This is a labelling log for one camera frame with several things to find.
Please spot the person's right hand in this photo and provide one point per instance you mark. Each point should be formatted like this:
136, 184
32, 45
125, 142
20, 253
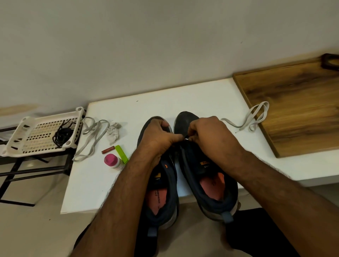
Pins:
214, 140

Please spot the dark sneaker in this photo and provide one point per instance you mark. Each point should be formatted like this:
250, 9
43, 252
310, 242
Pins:
161, 201
214, 190

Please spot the small red stick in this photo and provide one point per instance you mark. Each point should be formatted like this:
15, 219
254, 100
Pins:
108, 150

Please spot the grey shoelaces bundle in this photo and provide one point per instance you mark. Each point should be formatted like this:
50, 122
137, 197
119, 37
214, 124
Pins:
92, 135

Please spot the pink capped white bottle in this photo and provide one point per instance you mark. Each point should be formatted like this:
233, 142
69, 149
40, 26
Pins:
112, 160

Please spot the green marker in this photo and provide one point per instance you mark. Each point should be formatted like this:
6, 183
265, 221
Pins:
122, 154

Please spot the person's left hand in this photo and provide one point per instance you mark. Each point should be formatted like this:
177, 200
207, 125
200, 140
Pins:
156, 140

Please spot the person's left forearm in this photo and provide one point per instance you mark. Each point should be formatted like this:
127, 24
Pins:
116, 212

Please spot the person's right forearm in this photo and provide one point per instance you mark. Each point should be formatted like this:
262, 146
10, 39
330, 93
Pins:
288, 204

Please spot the grey shoelace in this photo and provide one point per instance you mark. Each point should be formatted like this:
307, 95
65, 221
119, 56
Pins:
254, 117

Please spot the wooden board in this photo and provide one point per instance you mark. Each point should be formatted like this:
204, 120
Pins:
296, 106

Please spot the black metal rack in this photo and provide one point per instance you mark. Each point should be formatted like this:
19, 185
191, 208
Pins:
29, 168

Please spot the white perforated plastic tray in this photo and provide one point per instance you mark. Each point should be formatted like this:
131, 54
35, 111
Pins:
34, 136

